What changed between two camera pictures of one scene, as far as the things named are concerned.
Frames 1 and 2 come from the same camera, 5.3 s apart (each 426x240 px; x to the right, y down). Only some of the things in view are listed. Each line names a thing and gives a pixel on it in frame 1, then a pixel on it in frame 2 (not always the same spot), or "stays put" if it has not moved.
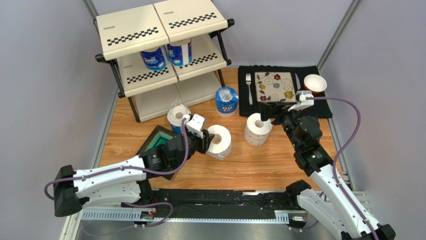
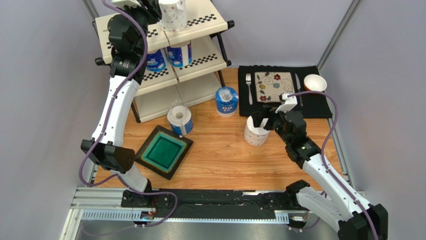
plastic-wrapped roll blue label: [175, 116] stays put
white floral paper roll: [221, 145] to [174, 15]
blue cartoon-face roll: [226, 101] stays put
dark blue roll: [155, 59] stays put
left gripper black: [206, 140] to [152, 9]
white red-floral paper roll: [256, 131] stays put
